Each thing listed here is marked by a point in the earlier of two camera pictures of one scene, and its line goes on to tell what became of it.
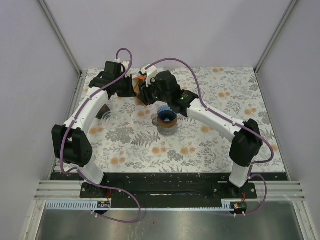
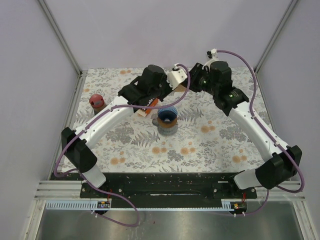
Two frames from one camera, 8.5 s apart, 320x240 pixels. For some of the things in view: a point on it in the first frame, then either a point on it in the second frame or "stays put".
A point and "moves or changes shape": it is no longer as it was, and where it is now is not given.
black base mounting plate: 167,190 stays put
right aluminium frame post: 286,14 stays put
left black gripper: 130,92 -> 164,79
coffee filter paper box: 136,80 moves or changes shape
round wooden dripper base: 167,125 stays put
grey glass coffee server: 168,131 stays put
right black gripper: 144,92 -> 195,72
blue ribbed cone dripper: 166,113 stays put
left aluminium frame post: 70,55 stays put
